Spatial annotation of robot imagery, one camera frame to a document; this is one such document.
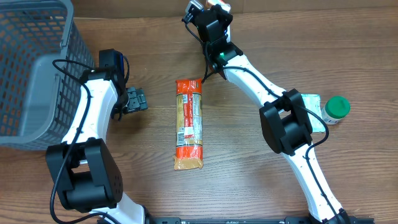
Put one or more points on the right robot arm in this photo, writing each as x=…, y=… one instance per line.
x=285, y=121

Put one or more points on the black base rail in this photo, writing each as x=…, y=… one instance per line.
x=286, y=220

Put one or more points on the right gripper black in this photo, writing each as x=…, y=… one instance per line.
x=221, y=15

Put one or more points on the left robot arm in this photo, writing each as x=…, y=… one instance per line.
x=86, y=177

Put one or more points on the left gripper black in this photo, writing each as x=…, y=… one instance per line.
x=134, y=100

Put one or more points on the green wet wipes packet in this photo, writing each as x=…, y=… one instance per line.
x=312, y=102

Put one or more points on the orange tissue packet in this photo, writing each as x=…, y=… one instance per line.
x=224, y=6

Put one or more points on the red snack bar packet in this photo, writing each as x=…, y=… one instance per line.
x=188, y=115

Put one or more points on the white barcode scanner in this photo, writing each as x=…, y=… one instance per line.
x=228, y=34

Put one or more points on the grey plastic shopping basket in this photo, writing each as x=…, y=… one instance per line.
x=41, y=50

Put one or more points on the green lid Knorr jar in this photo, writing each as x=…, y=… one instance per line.
x=335, y=109

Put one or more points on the orange noodle packet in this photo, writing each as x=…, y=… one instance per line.
x=189, y=152

